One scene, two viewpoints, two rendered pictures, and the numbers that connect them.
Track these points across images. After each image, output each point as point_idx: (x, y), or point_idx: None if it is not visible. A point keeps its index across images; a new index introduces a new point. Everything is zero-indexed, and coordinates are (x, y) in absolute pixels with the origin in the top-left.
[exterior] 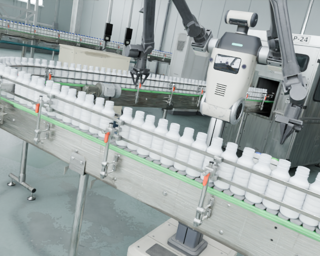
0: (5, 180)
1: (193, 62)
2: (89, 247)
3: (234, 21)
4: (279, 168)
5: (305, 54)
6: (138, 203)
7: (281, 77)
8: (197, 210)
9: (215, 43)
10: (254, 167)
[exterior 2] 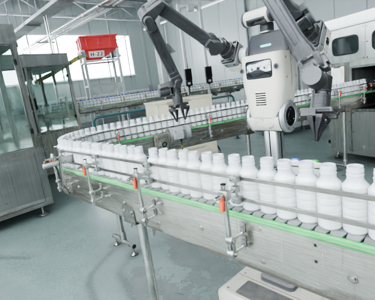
0: (112, 241)
1: None
2: (188, 294)
3: (252, 22)
4: (300, 171)
5: None
6: None
7: None
8: (226, 241)
9: (244, 52)
10: (274, 178)
